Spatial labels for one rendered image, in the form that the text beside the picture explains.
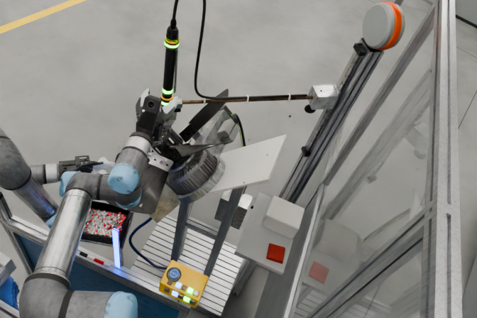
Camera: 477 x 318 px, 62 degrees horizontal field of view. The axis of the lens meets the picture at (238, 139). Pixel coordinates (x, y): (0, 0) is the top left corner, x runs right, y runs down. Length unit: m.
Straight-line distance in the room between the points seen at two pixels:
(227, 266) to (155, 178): 1.22
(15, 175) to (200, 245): 1.66
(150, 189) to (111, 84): 2.22
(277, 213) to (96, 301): 1.16
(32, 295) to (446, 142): 0.90
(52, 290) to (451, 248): 0.76
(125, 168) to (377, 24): 0.94
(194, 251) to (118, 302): 1.83
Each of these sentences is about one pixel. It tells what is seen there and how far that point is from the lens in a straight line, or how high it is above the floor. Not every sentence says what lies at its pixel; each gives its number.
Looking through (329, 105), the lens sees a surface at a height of 1.53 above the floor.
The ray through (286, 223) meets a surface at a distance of 1.91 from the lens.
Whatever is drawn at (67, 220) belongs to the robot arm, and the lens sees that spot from 1.09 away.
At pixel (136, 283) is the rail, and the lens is 1.81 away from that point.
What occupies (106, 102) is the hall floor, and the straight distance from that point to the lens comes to 3.59.
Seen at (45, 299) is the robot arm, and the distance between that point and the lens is 0.95.
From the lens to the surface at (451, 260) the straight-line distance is 0.72.
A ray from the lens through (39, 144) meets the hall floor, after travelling 3.35.
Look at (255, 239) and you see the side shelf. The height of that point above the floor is 0.86.
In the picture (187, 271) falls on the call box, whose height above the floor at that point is 1.07.
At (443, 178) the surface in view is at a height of 2.05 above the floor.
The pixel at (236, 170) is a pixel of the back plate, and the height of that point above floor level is 1.21.
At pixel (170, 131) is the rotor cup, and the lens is 1.71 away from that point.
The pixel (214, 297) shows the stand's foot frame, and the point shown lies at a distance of 2.64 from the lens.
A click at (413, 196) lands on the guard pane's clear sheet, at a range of 0.93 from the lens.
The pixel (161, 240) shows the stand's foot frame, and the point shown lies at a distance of 2.75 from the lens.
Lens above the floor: 2.56
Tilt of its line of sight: 48 degrees down
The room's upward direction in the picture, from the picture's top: 17 degrees clockwise
